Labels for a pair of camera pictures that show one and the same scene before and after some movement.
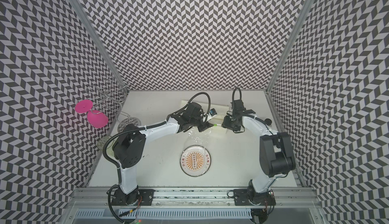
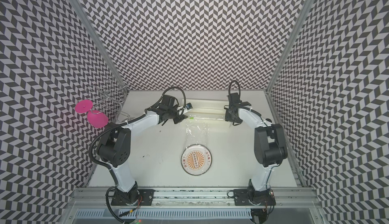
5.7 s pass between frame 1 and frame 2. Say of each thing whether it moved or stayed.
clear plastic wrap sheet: stayed
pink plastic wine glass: stayed
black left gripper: moved
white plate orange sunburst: stayed
